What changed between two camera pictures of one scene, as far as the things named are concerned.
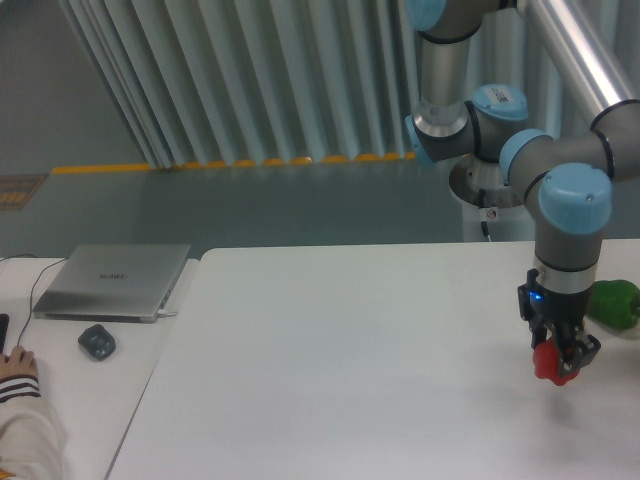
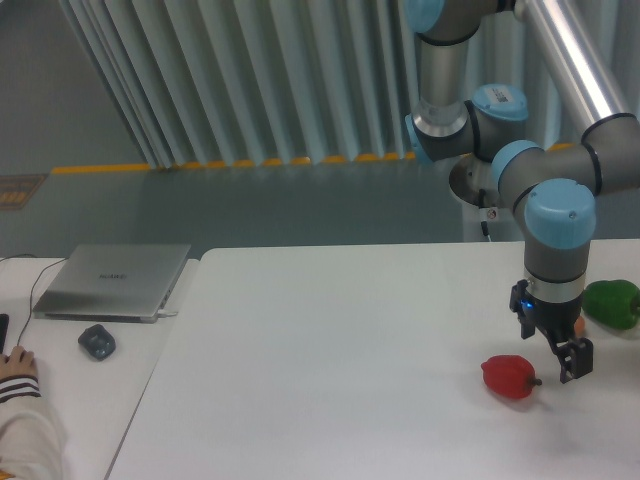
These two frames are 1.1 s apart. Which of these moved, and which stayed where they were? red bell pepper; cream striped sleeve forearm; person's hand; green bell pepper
Moved: red bell pepper
Stayed: cream striped sleeve forearm; green bell pepper; person's hand
